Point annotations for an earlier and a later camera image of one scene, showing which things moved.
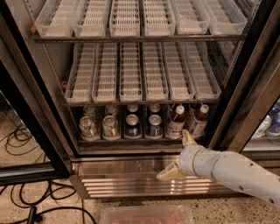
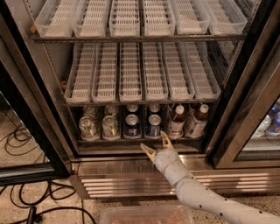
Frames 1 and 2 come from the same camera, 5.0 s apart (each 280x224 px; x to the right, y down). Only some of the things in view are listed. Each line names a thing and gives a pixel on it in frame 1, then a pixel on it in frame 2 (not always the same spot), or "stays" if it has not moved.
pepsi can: (154, 129) stays
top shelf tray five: (192, 17) stays
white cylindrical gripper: (186, 160) to (167, 159)
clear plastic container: (146, 214) stays
